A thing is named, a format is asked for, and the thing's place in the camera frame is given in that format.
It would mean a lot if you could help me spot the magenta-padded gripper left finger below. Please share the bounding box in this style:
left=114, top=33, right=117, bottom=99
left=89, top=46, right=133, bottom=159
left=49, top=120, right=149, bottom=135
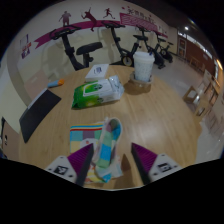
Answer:
left=44, top=142, right=95, bottom=187

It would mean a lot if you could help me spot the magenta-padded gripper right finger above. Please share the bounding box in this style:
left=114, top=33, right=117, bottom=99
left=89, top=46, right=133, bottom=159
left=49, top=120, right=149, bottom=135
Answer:
left=130, top=142, right=183, bottom=186

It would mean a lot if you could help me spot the white towel with colourful print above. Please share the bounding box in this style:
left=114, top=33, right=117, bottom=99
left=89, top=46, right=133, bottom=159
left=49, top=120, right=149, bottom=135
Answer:
left=69, top=116, right=124, bottom=185

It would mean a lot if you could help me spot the black tablet folio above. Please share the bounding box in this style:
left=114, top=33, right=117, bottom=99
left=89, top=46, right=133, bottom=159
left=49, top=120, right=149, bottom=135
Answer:
left=18, top=88, right=63, bottom=144

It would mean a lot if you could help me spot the green wet wipes pack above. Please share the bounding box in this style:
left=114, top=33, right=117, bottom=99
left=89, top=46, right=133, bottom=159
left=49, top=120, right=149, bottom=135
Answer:
left=71, top=74, right=126, bottom=110

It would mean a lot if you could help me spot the wooden chair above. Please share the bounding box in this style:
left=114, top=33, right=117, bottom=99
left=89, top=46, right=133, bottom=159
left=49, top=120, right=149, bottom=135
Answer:
left=24, top=68, right=51, bottom=101
left=0, top=116, right=21, bottom=161

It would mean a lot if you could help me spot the brown round cup holder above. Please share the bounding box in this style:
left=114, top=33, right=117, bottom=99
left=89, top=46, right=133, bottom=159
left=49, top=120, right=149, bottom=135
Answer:
left=128, top=71, right=154, bottom=94

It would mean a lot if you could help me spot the blue and orange tube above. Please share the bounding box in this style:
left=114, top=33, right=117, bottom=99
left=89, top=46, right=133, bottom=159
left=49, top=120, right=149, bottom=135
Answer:
left=46, top=78, right=66, bottom=89

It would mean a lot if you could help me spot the group of wooden chairs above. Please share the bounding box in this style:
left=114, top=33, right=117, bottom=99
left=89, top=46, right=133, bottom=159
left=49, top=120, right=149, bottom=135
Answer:
left=182, top=68, right=224, bottom=134

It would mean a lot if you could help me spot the small white box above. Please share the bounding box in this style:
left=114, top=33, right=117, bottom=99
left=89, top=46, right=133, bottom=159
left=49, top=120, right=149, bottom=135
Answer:
left=84, top=63, right=110, bottom=83

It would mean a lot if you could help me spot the white paper cup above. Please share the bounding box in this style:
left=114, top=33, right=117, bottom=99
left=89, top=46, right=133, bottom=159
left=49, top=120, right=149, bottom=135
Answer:
left=132, top=50, right=156, bottom=83

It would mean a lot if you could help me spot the black exercise bike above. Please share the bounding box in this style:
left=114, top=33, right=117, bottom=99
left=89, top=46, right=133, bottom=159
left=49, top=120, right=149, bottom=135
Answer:
left=49, top=24, right=104, bottom=71
left=101, top=20, right=138, bottom=68
left=156, top=34, right=175, bottom=64
left=133, top=26, right=166, bottom=69

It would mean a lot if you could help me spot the purple and white wall poster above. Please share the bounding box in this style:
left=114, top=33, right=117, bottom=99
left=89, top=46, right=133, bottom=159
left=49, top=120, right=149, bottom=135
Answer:
left=19, top=33, right=33, bottom=60

